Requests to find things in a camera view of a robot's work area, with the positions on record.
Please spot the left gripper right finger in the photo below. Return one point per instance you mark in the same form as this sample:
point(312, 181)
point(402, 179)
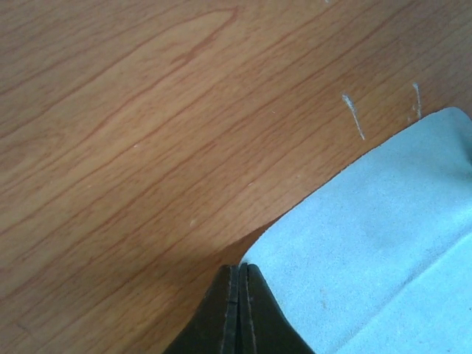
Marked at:
point(261, 325)

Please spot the light blue cleaning cloth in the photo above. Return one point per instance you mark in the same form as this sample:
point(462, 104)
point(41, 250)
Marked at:
point(378, 260)

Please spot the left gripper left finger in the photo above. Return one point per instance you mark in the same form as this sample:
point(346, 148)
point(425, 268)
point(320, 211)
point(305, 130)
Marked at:
point(213, 327)

